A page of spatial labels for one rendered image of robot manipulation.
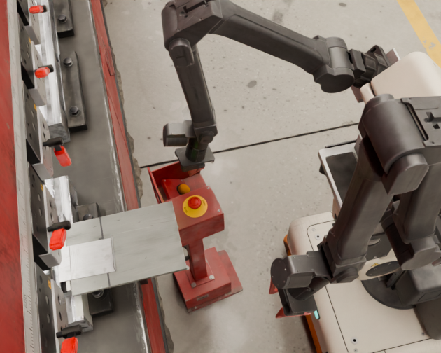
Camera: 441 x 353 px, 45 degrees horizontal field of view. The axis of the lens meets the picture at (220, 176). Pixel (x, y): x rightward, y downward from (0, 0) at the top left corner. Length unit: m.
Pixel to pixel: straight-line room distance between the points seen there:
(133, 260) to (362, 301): 1.01
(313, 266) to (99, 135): 0.83
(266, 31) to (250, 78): 1.78
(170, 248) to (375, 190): 0.63
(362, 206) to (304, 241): 1.27
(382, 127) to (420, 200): 0.21
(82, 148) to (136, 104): 1.23
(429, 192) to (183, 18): 0.53
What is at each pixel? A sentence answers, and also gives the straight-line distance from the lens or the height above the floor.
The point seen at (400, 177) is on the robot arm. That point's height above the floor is 1.59.
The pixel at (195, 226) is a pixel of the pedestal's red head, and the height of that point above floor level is 0.76.
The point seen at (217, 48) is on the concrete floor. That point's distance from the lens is 2.99.
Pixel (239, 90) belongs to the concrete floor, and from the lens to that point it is 2.79.
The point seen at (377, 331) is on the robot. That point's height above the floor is 0.28.
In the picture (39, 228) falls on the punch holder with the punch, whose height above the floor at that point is 1.30.
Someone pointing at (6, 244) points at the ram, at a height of 1.46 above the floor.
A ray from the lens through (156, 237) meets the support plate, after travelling 1.26.
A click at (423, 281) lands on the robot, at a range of 1.56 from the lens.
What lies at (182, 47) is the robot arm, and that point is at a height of 1.42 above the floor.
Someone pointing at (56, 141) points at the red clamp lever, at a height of 1.25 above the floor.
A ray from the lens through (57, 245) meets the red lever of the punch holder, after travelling 0.95.
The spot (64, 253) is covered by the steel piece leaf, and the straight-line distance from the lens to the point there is 1.29.
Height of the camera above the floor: 2.14
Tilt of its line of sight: 59 degrees down
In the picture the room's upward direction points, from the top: 3 degrees counter-clockwise
